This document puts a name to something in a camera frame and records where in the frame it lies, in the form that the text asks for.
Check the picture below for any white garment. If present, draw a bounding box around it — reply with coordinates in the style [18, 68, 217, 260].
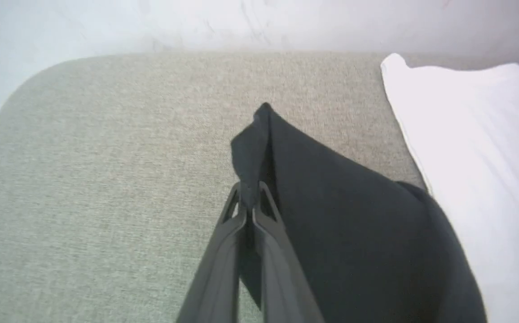
[380, 53, 519, 323]

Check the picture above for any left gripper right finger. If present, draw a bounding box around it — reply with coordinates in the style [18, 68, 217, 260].
[252, 181, 325, 323]

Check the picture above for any black garment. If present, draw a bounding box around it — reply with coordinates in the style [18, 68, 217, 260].
[230, 102, 487, 323]

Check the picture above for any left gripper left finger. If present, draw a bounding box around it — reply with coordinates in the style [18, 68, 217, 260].
[176, 181, 248, 323]

